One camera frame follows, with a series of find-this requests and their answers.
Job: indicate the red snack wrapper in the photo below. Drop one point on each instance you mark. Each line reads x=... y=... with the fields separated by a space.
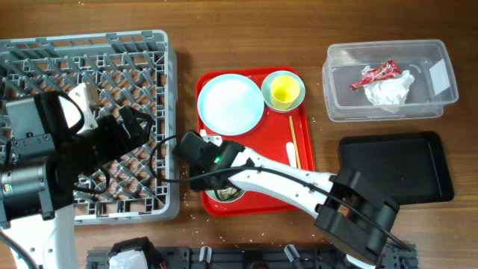
x=386 y=71

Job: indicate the white plastic fork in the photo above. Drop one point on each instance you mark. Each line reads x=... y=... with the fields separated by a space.
x=292 y=155

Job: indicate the clear plastic bin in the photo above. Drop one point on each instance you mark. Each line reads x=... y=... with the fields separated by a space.
x=427 y=60

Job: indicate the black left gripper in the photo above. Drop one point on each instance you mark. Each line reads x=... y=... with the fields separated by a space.
x=121 y=144

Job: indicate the green bowl with rice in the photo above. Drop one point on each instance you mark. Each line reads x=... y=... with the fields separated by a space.
x=212 y=194

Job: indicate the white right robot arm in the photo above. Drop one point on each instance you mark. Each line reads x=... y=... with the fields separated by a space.
x=353 y=213

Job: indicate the rice and food scraps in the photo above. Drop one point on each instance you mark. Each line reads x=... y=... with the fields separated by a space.
x=227 y=194

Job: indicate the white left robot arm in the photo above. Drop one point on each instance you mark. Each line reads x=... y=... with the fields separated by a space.
x=37 y=211

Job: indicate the small green bowl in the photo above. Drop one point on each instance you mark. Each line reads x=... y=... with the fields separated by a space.
x=265 y=89

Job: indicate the red plastic tray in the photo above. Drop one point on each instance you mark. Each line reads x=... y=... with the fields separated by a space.
x=269 y=139

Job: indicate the wooden chopstick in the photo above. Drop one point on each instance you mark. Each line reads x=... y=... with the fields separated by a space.
x=294 y=141

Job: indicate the grey dishwasher rack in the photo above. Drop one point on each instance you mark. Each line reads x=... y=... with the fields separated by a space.
x=131 y=68

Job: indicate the black waste tray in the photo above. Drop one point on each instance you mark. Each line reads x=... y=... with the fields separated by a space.
x=411 y=168

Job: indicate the white napkin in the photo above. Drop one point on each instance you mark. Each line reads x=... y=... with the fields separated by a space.
x=390 y=93

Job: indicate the light blue plate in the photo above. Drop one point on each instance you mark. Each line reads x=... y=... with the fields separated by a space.
x=230 y=104

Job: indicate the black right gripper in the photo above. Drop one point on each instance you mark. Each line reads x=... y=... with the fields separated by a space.
x=197 y=184

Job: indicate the yellow cup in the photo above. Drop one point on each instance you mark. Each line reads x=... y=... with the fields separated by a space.
x=284 y=91

